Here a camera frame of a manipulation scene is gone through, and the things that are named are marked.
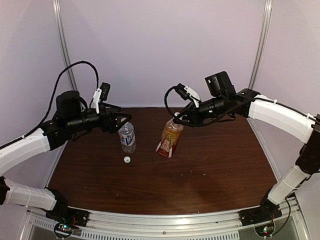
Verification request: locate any front aluminium rail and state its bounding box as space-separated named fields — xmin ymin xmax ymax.
xmin=18 ymin=197 xmax=311 ymax=240

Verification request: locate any left circuit board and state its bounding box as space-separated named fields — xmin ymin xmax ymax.
xmin=53 ymin=223 xmax=74 ymax=238

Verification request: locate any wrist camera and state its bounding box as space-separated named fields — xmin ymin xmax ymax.
xmin=174 ymin=83 xmax=202 ymax=108
xmin=90 ymin=82 xmax=111 ymax=114

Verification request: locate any right circuit board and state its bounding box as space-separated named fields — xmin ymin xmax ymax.
xmin=254 ymin=223 xmax=275 ymax=238

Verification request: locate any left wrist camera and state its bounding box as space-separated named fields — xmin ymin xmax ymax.
xmin=90 ymin=82 xmax=111 ymax=114

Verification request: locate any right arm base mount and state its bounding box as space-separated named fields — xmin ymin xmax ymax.
xmin=238 ymin=190 xmax=282 ymax=226

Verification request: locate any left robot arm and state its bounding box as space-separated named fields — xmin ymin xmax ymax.
xmin=0 ymin=88 xmax=132 ymax=222

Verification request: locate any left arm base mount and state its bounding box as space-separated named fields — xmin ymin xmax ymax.
xmin=44 ymin=188 xmax=89 ymax=227

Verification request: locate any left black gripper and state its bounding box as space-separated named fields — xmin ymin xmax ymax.
xmin=66 ymin=102 xmax=132 ymax=134

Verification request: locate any black braided cable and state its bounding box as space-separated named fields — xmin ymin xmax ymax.
xmin=164 ymin=85 xmax=316 ymax=126
xmin=0 ymin=60 xmax=100 ymax=146

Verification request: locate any white water bottle cap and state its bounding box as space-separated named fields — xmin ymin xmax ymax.
xmin=123 ymin=156 xmax=131 ymax=164

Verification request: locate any left black braided cable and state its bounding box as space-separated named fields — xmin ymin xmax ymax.
xmin=0 ymin=60 xmax=100 ymax=146

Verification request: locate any aluminium frame post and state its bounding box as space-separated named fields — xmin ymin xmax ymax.
xmin=52 ymin=0 xmax=78 ymax=91
xmin=248 ymin=0 xmax=273 ymax=89

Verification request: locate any right black braided cable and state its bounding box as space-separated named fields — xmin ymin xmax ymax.
xmin=164 ymin=85 xmax=316 ymax=126

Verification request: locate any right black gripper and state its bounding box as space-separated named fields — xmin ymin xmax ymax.
xmin=173 ymin=94 xmax=227 ymax=128

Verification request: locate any circuit board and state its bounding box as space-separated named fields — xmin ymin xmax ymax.
xmin=254 ymin=223 xmax=275 ymax=238
xmin=53 ymin=223 xmax=74 ymax=238

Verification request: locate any left aluminium frame post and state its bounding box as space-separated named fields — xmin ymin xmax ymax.
xmin=52 ymin=0 xmax=78 ymax=91

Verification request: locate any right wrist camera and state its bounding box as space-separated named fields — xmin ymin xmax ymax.
xmin=174 ymin=83 xmax=202 ymax=108

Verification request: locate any brown tea bottle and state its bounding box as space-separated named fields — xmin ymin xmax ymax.
xmin=156 ymin=119 xmax=184 ymax=158

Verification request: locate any right aluminium frame post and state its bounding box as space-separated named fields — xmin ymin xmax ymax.
xmin=248 ymin=0 xmax=273 ymax=89

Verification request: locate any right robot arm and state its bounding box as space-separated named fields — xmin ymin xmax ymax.
xmin=172 ymin=71 xmax=320 ymax=221

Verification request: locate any clear water bottle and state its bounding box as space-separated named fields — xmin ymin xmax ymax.
xmin=118 ymin=122 xmax=137 ymax=154

